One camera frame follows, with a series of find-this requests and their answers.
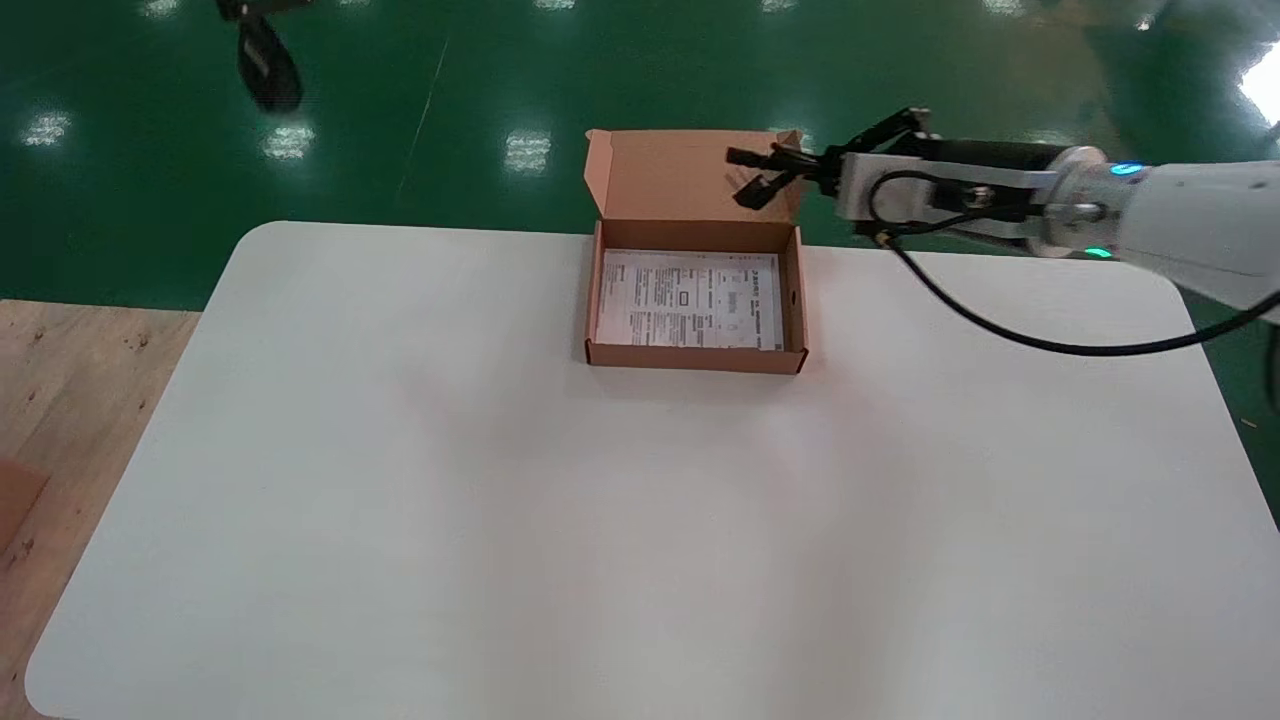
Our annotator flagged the white printed instruction sheet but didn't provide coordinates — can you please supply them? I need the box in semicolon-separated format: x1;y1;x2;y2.
596;250;783;351

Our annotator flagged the black robot wrist cable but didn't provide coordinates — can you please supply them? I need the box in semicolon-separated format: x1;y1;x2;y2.
868;168;1280;357

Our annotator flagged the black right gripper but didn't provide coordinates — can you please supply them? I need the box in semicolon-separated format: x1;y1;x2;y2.
726;105;1053;196

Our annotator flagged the black cable with plug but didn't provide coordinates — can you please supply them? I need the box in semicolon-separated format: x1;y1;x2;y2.
733;172;793;211

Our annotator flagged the brown cardboard storage box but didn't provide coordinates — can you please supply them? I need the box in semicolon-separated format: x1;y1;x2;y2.
582;128;809;375

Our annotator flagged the black wired computer mouse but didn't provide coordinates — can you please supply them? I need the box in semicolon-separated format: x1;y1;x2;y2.
238;15;304;113

